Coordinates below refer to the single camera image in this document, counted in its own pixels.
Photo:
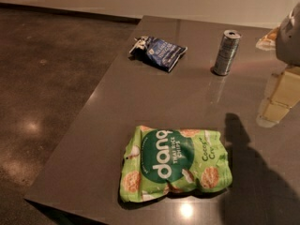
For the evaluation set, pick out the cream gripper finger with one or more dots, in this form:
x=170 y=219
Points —
x=268 y=42
x=281 y=94

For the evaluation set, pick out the green rice chip bag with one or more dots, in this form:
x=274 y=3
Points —
x=162 y=161

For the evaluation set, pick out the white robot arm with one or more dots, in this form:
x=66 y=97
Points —
x=288 y=39

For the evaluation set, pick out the silver redbull can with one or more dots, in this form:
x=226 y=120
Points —
x=227 y=51

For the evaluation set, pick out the blue snack bag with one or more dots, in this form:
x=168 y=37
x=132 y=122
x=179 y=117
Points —
x=157 y=52

